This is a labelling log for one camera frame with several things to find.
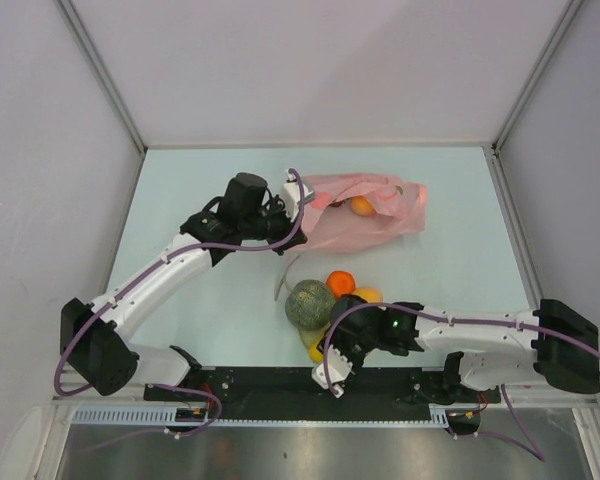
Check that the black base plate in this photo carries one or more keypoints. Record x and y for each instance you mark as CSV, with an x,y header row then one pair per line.
x,y
374,394

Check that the green fake melon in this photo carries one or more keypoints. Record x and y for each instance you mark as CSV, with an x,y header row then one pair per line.
x,y
308,303

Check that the beige ceramic plate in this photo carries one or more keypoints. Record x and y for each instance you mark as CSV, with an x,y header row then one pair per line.
x,y
309,338

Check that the white cable duct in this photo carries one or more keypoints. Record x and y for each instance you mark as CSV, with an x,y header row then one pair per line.
x,y
184,417

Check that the aluminium frame rail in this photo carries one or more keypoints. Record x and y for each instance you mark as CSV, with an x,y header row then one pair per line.
x,y
535,394

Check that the yellow fake mango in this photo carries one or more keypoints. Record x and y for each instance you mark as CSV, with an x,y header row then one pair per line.
x,y
315,353

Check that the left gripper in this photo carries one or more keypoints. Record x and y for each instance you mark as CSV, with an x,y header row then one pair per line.
x,y
287,226

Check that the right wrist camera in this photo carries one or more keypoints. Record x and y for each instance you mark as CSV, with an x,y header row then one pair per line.
x,y
331,374

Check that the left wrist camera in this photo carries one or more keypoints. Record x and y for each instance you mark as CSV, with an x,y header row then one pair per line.
x,y
295,193

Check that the yellow fake fruit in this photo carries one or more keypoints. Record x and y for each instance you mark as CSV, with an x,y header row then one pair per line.
x,y
369,294

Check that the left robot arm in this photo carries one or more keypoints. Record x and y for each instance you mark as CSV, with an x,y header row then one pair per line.
x,y
96,337

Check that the orange fake orange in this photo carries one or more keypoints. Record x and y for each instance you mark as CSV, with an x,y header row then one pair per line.
x,y
341,283

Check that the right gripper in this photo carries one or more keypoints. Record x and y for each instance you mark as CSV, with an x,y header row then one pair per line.
x,y
336,340

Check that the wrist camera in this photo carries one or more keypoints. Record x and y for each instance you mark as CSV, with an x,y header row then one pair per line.
x,y
295,193
331,374

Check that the fake peach with leaf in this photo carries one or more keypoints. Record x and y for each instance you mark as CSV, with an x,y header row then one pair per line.
x,y
362,207

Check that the pink plastic bag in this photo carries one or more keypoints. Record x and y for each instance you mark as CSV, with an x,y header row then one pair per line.
x,y
400,209

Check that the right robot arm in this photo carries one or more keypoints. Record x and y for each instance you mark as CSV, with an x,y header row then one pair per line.
x,y
552,342

